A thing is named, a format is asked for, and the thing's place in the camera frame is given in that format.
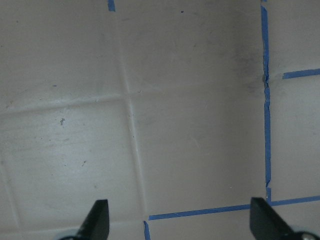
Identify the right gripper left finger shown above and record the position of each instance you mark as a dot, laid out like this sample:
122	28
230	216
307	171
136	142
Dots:
96	225

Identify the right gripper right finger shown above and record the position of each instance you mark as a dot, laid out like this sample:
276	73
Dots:
266	224

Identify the brown paper table cover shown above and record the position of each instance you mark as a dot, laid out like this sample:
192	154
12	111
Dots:
177	112

